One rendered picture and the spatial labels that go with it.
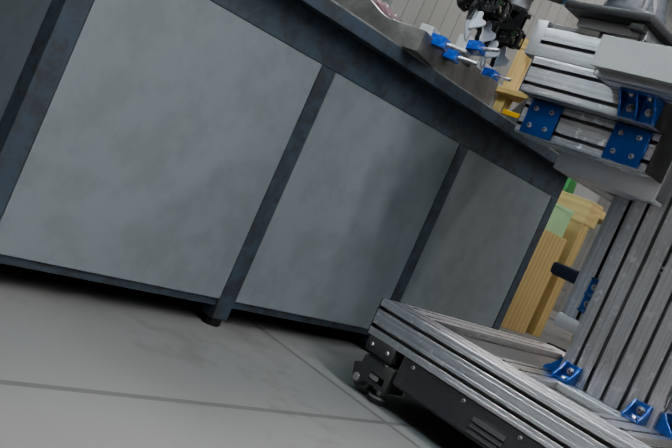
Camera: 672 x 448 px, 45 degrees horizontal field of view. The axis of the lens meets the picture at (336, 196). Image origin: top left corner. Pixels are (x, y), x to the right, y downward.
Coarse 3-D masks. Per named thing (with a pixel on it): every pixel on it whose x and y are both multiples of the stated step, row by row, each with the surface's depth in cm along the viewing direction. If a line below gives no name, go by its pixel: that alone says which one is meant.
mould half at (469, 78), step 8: (456, 64) 227; (464, 64) 230; (456, 72) 229; (464, 72) 231; (472, 72) 234; (480, 72) 236; (456, 80) 230; (464, 80) 232; (472, 80) 235; (480, 80) 238; (488, 80) 240; (464, 88) 234; (472, 88) 236; (480, 88) 239; (488, 88) 242; (496, 88) 244; (480, 96) 240; (488, 96) 243; (488, 104) 244
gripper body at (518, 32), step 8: (520, 8) 256; (512, 16) 258; (520, 16) 255; (528, 16) 256; (496, 24) 258; (504, 24) 256; (512, 24) 257; (520, 24) 255; (496, 32) 257; (504, 32) 257; (512, 32) 256; (520, 32) 257; (496, 40) 259; (504, 40) 255; (512, 40) 255; (520, 40) 258; (512, 48) 259
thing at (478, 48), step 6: (462, 36) 231; (456, 42) 231; (462, 42) 230; (468, 42) 229; (474, 42) 228; (480, 42) 227; (462, 48) 229; (468, 48) 228; (474, 48) 227; (480, 48) 227; (486, 48) 227; (492, 48) 226; (462, 54) 231; (468, 54) 231; (474, 54) 231; (480, 54) 229
